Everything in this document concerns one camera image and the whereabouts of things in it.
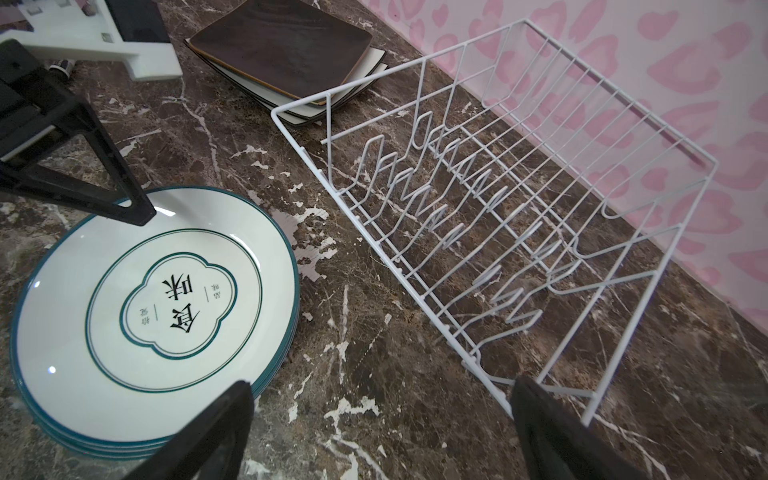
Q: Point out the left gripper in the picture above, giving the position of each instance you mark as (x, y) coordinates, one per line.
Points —
(54, 149)

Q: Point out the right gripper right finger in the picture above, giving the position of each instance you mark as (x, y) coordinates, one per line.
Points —
(555, 445)

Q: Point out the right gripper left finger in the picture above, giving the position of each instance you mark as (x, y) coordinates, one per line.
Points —
(213, 467)

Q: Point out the white round plate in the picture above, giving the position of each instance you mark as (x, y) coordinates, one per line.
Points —
(222, 426)
(123, 333)

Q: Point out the black square plate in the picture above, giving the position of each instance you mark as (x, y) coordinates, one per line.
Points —
(288, 46)

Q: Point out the black marker pen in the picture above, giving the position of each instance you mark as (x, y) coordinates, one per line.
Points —
(62, 69)

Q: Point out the white wire dish rack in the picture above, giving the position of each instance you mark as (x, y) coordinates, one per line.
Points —
(526, 203)

